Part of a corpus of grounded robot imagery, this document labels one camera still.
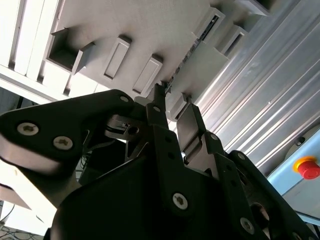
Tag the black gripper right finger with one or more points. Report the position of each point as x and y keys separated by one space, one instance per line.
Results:
x=217 y=155

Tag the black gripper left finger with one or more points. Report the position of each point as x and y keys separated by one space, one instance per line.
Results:
x=62 y=117

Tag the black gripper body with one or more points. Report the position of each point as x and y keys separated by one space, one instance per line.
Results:
x=112 y=212

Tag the RAM stick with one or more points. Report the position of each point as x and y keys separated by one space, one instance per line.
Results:
x=192 y=48

